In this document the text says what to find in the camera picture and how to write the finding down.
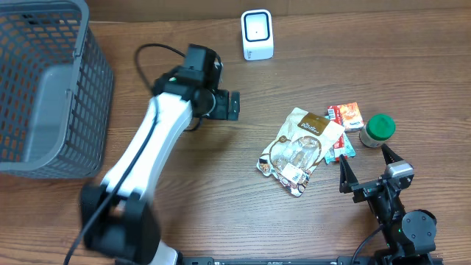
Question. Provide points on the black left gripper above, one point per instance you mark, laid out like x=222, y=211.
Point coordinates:
x=234, y=105

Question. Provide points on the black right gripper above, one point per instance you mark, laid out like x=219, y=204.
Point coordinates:
x=370, y=187

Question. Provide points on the teal wet wipes pack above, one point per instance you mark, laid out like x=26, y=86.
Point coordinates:
x=351, y=151

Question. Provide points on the green lid jar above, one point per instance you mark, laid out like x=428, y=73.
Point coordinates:
x=377, y=131

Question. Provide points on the orange tissue pack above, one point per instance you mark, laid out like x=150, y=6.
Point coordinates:
x=351, y=117

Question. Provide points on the red white snack bar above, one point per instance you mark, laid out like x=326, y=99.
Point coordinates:
x=334, y=115

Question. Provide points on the white brown snack bag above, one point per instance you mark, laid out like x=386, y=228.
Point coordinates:
x=302, y=142

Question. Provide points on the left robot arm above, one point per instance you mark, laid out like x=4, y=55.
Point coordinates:
x=117, y=216

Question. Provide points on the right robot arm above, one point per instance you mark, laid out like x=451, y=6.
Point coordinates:
x=409, y=236

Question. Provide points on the white barcode scanner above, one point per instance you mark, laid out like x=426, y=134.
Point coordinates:
x=257, y=35

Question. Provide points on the grey plastic shopping basket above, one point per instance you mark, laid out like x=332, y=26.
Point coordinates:
x=56, y=91

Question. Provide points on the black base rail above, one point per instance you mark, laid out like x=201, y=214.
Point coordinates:
x=341, y=260

